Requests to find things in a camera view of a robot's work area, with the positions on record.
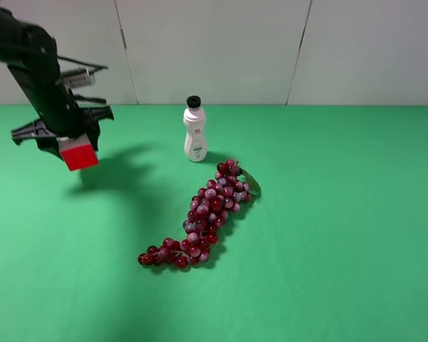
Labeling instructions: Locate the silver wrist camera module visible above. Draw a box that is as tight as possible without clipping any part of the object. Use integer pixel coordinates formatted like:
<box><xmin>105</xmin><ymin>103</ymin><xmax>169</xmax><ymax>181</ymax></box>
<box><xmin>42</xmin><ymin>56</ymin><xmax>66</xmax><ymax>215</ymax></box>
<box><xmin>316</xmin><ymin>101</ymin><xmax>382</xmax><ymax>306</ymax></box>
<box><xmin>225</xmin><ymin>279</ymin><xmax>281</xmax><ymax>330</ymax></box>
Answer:
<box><xmin>61</xmin><ymin>68</ymin><xmax>96</xmax><ymax>89</ymax></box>

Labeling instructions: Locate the bunch of red grapes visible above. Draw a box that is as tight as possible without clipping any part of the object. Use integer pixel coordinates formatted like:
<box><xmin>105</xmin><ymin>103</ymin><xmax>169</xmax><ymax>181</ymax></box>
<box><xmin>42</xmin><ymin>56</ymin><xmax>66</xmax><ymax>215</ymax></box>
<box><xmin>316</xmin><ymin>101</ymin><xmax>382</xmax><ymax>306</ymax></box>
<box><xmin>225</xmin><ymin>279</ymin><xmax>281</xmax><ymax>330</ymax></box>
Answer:
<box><xmin>137</xmin><ymin>159</ymin><xmax>260</xmax><ymax>269</ymax></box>

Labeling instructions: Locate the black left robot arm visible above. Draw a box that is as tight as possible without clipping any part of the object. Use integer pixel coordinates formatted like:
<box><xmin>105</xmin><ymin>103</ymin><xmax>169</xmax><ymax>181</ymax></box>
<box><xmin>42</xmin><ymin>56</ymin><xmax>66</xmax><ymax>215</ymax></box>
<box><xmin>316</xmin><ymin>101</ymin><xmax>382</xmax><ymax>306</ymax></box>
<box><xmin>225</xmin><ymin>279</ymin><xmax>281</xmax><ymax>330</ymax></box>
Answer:
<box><xmin>0</xmin><ymin>6</ymin><xmax>114</xmax><ymax>157</ymax></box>

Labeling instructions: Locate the red white blue puzzle cube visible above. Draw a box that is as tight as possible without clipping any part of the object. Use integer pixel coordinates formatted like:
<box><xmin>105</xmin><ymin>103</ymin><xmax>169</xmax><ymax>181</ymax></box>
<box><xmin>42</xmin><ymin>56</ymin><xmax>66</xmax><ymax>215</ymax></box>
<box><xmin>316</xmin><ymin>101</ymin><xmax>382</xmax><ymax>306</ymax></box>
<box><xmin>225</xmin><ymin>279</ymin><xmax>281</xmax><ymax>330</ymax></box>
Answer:
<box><xmin>58</xmin><ymin>134</ymin><xmax>98</xmax><ymax>171</ymax></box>

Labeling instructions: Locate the green table cloth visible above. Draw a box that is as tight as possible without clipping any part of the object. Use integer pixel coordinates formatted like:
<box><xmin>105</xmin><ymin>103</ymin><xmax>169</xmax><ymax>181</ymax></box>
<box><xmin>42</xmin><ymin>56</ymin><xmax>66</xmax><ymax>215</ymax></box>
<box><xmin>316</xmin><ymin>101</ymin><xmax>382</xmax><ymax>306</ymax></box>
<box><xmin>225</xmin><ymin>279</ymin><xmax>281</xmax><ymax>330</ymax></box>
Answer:
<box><xmin>0</xmin><ymin>105</ymin><xmax>428</xmax><ymax>341</ymax></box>

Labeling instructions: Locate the white bottle with black cap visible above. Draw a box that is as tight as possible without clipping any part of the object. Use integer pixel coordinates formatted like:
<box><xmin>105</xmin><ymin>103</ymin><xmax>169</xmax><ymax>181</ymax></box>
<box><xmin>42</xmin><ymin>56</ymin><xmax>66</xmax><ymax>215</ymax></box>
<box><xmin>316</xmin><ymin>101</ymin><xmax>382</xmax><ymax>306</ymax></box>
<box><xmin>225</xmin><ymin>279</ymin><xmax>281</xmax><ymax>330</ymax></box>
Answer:
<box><xmin>183</xmin><ymin>95</ymin><xmax>208</xmax><ymax>162</ymax></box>

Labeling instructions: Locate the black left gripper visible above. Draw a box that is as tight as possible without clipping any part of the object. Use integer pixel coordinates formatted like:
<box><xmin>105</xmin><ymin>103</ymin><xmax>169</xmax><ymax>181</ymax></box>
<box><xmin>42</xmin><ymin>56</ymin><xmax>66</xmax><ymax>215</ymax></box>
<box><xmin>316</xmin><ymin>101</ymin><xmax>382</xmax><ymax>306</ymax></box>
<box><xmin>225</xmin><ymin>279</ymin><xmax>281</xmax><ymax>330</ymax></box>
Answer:
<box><xmin>11</xmin><ymin>85</ymin><xmax>114</xmax><ymax>160</ymax></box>

